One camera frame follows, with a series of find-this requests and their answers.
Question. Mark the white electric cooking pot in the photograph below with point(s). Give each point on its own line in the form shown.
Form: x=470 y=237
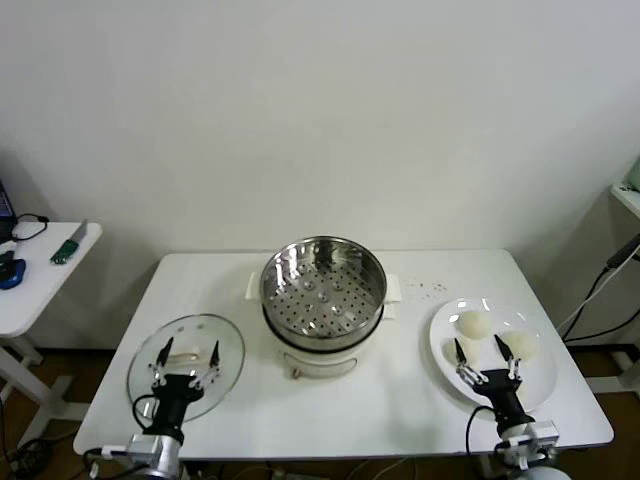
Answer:
x=320 y=362

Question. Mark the white round plate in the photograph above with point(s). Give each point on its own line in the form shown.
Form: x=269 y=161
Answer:
x=542 y=380

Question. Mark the mint green container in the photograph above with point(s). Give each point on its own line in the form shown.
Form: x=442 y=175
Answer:
x=636 y=175

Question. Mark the white side table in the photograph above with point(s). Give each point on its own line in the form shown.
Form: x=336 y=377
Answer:
x=45 y=280

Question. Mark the round glass pot lid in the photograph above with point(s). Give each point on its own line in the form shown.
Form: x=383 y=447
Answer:
x=200 y=330

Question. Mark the white power strip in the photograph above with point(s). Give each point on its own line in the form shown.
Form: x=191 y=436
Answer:
x=285 y=472

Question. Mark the white shelf unit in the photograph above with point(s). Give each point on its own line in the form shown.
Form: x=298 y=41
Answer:
x=627 y=200

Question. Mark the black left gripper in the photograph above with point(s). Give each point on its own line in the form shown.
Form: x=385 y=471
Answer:
x=172 y=400

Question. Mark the blue computer mouse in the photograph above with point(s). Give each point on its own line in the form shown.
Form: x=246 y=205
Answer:
x=12 y=275

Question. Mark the dark laptop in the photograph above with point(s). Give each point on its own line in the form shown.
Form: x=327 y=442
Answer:
x=4 y=205

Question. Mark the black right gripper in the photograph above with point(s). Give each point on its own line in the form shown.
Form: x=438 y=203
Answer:
x=500 y=395

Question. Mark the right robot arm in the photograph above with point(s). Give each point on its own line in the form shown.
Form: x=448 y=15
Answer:
x=530 y=445

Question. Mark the stainless steel steamer basket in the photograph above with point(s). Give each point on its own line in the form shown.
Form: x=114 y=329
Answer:
x=300 y=310

